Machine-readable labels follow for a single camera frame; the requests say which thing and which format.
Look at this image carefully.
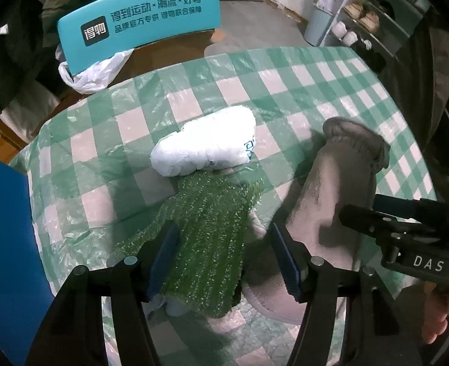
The white crumpled soft bundle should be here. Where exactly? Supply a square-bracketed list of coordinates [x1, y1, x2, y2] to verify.
[150, 106, 257, 177]

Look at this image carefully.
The taupe grey sock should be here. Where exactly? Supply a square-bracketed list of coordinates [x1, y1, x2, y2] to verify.
[242, 117, 390, 325]

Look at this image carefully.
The blue-edged cardboard box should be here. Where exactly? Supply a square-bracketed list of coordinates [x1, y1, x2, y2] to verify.
[0, 162, 53, 365]

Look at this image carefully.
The grey shoe rack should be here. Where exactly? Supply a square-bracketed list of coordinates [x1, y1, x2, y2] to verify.
[320, 0, 431, 74]

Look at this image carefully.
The green glitter knitted sock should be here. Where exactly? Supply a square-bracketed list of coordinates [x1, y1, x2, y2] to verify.
[113, 171, 263, 318]

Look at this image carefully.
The person's right hand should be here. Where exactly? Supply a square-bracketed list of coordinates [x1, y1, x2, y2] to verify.
[421, 282, 449, 345]

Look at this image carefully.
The light blue trash bin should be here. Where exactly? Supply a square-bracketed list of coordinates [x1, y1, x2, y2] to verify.
[304, 5, 333, 46]

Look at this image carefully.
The teal shoe box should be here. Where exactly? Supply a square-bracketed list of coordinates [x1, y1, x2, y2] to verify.
[57, 0, 221, 74]

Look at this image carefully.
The white plastic bag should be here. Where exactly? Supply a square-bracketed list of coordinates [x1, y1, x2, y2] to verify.
[55, 45, 134, 95]

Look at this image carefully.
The green white checkered tablecloth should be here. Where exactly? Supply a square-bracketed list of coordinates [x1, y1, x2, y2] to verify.
[13, 47, 435, 292]

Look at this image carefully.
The dark hanging jacket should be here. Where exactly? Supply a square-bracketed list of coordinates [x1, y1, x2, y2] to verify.
[0, 0, 94, 113]

